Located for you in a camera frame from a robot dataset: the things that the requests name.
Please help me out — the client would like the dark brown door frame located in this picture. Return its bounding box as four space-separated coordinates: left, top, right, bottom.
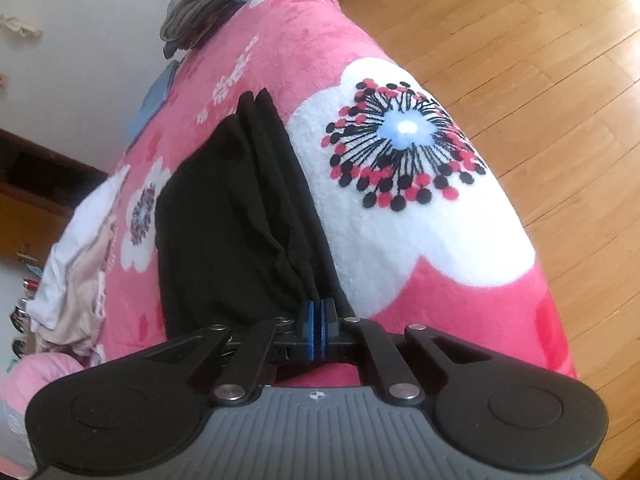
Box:
0 127 109 209

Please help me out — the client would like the beige garment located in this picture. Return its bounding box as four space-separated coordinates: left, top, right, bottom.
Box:
37 224 117 357

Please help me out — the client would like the pink floral blanket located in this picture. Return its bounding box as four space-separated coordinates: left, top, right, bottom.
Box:
85 0 579 386

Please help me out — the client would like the stack of folded grey clothes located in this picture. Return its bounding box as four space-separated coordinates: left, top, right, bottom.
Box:
158 0 249 59

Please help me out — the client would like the orange wooden door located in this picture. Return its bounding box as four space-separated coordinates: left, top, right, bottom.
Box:
0 181 74 264

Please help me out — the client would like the black printed shirt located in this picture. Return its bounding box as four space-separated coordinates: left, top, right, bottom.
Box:
154 88 359 342

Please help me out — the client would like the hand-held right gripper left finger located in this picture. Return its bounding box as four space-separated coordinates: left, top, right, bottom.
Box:
132 300 315 405

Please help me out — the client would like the blue folded garment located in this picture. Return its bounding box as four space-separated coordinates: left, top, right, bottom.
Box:
124 59 182 154

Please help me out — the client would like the white garment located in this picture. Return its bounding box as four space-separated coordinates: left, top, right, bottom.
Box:
27 169 127 332

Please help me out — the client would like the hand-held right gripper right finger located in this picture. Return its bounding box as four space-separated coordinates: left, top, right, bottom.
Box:
316 299 496 405

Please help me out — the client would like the pink quilt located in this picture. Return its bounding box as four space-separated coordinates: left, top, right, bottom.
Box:
0 352 87 463

